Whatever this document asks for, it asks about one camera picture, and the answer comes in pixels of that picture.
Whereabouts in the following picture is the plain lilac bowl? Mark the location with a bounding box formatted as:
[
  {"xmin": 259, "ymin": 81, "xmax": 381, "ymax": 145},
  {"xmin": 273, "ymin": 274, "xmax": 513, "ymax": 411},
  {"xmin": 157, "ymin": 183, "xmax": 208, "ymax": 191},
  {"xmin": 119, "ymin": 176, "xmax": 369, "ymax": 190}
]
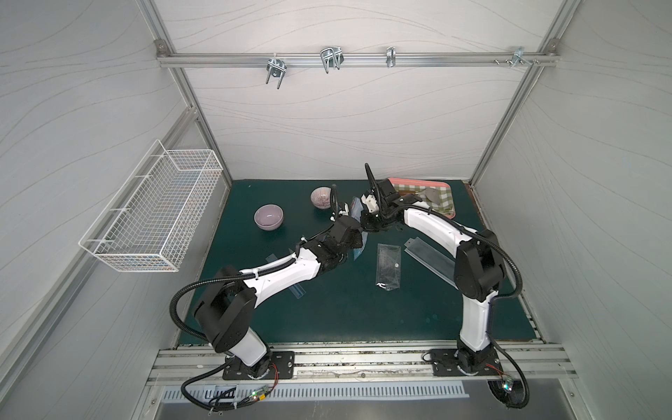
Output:
[{"xmin": 254, "ymin": 204, "xmax": 285, "ymax": 231}]

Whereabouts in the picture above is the aluminium overhead rail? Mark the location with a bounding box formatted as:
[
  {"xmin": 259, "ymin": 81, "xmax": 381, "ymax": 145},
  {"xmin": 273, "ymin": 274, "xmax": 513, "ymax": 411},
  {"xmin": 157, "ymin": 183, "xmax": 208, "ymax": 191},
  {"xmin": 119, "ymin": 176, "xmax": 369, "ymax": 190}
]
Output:
[{"xmin": 157, "ymin": 48, "xmax": 561, "ymax": 70}]

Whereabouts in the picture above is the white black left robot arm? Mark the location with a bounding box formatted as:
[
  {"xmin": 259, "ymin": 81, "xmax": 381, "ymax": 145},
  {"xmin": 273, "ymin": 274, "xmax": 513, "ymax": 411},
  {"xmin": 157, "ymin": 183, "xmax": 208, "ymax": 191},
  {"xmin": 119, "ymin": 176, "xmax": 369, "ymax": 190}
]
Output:
[{"xmin": 169, "ymin": 192, "xmax": 378, "ymax": 412}]

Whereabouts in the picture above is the clear ruler set pouch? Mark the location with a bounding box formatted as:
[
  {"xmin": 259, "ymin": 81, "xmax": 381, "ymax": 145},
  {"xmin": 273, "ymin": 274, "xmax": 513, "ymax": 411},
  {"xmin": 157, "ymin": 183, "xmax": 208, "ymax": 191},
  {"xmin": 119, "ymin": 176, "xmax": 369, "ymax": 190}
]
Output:
[{"xmin": 404, "ymin": 238, "xmax": 458, "ymax": 289}]

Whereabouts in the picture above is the blue printed ruler set card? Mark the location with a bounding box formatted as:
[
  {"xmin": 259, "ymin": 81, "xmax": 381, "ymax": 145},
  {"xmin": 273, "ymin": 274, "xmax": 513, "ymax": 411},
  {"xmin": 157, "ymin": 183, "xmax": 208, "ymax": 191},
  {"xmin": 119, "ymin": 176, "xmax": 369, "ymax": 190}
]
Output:
[{"xmin": 349, "ymin": 197, "xmax": 369, "ymax": 262}]

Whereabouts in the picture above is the metal bracket clamp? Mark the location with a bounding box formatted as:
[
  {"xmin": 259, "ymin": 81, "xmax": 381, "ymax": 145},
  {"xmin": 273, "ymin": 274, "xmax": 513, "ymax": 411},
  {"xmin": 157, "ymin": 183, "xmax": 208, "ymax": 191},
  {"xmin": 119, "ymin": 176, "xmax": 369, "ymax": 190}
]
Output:
[{"xmin": 493, "ymin": 47, "xmax": 541, "ymax": 68}]

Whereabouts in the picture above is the pink plastic tray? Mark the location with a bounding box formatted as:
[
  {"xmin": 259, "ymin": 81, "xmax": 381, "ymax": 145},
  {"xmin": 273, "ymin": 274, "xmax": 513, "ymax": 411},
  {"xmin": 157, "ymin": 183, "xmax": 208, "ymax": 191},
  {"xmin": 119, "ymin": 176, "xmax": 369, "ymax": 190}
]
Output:
[{"xmin": 387, "ymin": 177, "xmax": 457, "ymax": 221}]

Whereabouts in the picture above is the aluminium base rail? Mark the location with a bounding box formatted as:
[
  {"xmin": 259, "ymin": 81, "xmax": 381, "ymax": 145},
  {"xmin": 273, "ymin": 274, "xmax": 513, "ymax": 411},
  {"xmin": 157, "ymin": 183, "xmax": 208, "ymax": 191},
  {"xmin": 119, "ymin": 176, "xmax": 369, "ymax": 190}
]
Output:
[{"xmin": 146, "ymin": 341, "xmax": 579, "ymax": 386}]

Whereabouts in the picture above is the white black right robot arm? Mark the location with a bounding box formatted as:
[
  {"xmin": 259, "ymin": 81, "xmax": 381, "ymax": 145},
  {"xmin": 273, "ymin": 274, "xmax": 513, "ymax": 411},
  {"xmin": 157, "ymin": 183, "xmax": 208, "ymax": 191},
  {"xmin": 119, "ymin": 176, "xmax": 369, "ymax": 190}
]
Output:
[{"xmin": 362, "ymin": 163, "xmax": 530, "ymax": 410}]

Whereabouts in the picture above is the clear blue straight ruler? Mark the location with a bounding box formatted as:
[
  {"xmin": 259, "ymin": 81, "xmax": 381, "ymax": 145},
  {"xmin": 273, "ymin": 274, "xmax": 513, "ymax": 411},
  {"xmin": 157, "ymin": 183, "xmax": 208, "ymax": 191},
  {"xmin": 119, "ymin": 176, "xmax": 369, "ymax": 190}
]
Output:
[{"xmin": 266, "ymin": 254, "xmax": 306, "ymax": 299}]

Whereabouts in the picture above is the metal u-bolt clamp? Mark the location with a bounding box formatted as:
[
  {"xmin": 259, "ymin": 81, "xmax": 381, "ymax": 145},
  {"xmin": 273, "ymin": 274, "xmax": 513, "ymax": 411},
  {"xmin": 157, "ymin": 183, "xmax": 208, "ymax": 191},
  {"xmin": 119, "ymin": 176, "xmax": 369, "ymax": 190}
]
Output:
[
  {"xmin": 386, "ymin": 47, "xmax": 397, "ymax": 68},
  {"xmin": 320, "ymin": 47, "xmax": 344, "ymax": 74},
  {"xmin": 265, "ymin": 57, "xmax": 287, "ymax": 89}
]

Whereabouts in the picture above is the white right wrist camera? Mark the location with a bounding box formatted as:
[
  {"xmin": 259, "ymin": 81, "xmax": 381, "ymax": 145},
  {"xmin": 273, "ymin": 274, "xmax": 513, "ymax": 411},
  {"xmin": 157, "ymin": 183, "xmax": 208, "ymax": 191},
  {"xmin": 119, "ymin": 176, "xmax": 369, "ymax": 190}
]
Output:
[{"xmin": 360, "ymin": 194, "xmax": 380, "ymax": 215}]

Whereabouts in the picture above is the green white checkered cloth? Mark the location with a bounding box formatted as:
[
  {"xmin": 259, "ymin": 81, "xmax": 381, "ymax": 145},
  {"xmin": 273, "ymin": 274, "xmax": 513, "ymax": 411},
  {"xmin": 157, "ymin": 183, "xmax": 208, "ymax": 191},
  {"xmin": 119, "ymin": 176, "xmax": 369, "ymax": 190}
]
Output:
[{"xmin": 393, "ymin": 181, "xmax": 455, "ymax": 215}]

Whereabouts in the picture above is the purple striped bowl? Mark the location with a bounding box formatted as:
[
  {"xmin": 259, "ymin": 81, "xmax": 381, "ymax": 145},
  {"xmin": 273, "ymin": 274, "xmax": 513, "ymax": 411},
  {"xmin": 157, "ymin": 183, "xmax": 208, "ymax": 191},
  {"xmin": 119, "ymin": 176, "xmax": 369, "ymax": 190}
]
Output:
[{"xmin": 310, "ymin": 187, "xmax": 332, "ymax": 210}]

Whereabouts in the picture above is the white wire basket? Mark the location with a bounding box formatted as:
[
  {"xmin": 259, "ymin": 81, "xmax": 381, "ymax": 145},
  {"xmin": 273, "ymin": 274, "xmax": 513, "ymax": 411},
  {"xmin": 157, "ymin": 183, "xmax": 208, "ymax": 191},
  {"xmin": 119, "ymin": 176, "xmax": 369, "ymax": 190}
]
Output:
[{"xmin": 79, "ymin": 140, "xmax": 223, "ymax": 273}]

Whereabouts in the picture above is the wooden handled metal scraper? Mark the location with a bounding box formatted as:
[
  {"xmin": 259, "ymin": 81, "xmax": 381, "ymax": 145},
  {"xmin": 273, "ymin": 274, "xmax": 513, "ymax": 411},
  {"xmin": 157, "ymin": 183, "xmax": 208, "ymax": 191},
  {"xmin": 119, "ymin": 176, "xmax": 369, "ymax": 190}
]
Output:
[{"xmin": 418, "ymin": 187, "xmax": 442, "ymax": 206}]

